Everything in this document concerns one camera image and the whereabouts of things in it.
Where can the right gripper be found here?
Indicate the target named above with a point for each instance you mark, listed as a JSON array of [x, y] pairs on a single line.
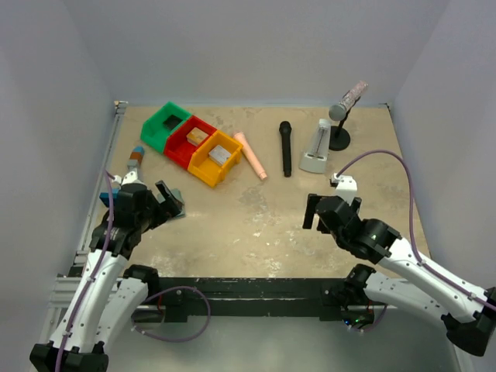
[[312, 198]]

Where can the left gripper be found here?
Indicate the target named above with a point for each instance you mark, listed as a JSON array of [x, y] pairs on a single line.
[[172, 210]]

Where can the sage green card holder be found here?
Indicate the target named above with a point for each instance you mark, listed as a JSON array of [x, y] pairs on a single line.
[[177, 194]]

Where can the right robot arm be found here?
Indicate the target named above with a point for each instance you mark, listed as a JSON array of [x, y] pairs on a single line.
[[466, 310]]

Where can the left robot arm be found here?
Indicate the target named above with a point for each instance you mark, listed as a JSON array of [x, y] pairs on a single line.
[[108, 291]]

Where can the grey metronome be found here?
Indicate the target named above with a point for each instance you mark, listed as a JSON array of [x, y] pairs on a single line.
[[314, 157]]

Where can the toy block hammer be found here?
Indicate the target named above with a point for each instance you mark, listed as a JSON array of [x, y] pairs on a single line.
[[135, 160]]

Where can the black microphone stand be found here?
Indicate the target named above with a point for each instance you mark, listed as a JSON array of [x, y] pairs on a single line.
[[340, 138]]

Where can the block in red bin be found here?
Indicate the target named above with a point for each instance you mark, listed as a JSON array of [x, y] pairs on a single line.
[[196, 136]]

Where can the yellow plastic bin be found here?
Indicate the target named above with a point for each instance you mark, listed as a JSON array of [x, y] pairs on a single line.
[[205, 169]]

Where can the block in yellow bin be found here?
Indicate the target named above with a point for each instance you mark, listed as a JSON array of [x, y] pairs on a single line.
[[219, 155]]

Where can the green plastic bin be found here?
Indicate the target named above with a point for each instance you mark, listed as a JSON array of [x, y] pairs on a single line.
[[156, 130]]

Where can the black microphone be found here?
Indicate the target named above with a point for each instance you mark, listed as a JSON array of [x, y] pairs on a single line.
[[285, 131]]

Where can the pink microphone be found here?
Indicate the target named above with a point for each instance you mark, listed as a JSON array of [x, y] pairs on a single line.
[[251, 156]]

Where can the glitter microphone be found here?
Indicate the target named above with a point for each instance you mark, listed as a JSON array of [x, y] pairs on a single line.
[[346, 101]]

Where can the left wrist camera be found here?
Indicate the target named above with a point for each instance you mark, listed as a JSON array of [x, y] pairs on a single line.
[[131, 177]]

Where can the aluminium frame rail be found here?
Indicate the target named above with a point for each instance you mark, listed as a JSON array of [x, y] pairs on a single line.
[[82, 250]]

